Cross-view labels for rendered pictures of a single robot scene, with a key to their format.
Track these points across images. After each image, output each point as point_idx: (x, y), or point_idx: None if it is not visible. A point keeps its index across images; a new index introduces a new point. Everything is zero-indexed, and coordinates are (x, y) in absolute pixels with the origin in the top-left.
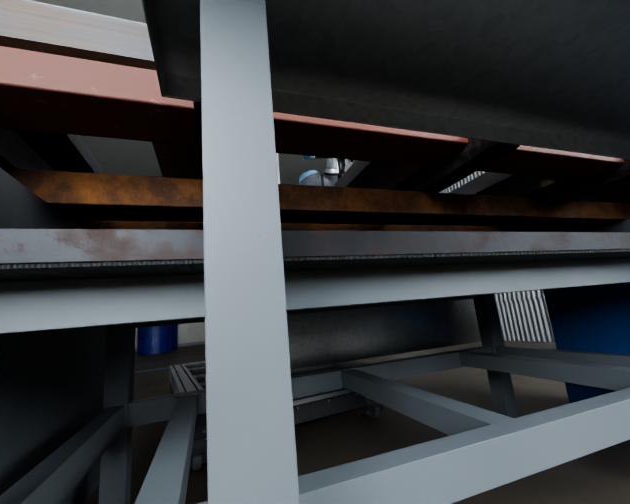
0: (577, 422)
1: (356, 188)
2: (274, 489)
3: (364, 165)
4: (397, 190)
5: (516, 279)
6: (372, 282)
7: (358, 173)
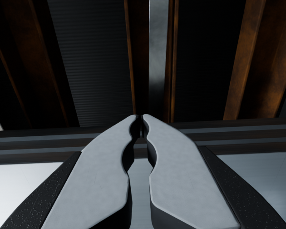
0: None
1: (3, 63)
2: None
3: (37, 131)
4: (24, 113)
5: None
6: None
7: (61, 128)
